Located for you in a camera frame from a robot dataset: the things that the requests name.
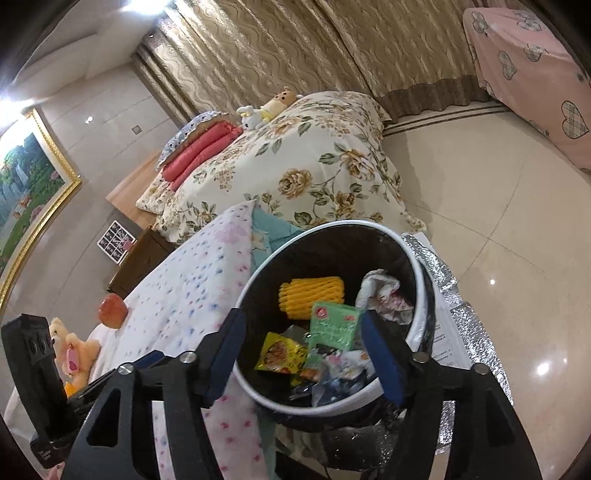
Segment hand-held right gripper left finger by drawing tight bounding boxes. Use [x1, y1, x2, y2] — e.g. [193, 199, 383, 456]
[59, 308, 247, 480]

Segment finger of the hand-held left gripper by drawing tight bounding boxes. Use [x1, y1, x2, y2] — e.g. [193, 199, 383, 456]
[67, 350, 165, 412]

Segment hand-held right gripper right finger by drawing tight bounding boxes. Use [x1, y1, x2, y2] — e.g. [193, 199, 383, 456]
[359, 311, 543, 480]

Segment yellow snack packet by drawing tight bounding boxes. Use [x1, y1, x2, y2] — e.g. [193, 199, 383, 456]
[255, 332, 309, 374]

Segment green snack box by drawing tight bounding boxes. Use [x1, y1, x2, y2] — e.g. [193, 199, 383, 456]
[307, 301, 363, 356]

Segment white and red paper package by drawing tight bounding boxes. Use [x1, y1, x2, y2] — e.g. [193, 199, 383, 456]
[355, 269, 414, 326]

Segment orange and white snack packet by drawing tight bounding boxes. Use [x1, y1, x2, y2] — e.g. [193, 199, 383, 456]
[290, 355, 326, 387]

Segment large orange foam net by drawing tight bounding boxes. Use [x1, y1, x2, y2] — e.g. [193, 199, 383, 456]
[278, 275, 345, 320]

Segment black bin with white rim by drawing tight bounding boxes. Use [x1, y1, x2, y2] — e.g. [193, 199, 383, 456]
[231, 219, 439, 432]

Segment beige teddy bear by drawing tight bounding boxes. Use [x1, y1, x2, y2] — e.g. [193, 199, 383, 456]
[48, 317, 102, 398]

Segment white paper sheet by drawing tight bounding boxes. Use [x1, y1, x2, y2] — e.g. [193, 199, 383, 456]
[429, 295, 472, 370]

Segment red apple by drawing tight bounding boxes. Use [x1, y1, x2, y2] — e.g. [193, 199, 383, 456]
[100, 294, 129, 329]

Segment silver foil sheet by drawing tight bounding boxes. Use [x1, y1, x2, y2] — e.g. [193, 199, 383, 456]
[277, 233, 515, 457]

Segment wooden nightstand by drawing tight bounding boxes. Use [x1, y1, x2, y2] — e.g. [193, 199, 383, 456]
[105, 226, 178, 300]

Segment teal floral quilt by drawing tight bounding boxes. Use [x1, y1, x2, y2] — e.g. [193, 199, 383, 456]
[249, 208, 305, 273]

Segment gold framed landscape painting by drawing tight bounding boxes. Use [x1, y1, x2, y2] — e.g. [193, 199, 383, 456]
[0, 108, 83, 305]

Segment small floral pillow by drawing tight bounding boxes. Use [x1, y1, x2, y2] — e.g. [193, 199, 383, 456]
[135, 171, 178, 215]

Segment wooden headboard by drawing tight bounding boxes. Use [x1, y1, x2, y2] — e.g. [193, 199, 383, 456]
[105, 150, 167, 227]

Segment bed with floral cover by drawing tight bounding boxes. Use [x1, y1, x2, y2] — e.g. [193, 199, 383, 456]
[135, 91, 428, 245]

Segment red folded quilt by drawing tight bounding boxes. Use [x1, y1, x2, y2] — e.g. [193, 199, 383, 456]
[161, 119, 245, 192]

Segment blue trimmed pillow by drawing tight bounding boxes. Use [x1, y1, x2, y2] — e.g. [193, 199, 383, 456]
[157, 111, 229, 168]

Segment white rabbit plush toy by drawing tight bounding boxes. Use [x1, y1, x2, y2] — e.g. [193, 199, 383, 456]
[236, 105, 273, 130]

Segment yellow plush toy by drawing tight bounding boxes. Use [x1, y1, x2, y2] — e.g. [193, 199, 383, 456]
[259, 88, 305, 121]

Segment beige patterned curtain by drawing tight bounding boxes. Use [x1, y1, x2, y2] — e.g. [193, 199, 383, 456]
[131, 0, 490, 134]

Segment pink heart print cover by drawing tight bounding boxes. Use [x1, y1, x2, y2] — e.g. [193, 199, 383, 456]
[462, 7, 591, 176]

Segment photo collage frame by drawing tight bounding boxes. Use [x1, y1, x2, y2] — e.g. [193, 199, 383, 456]
[96, 220, 136, 264]

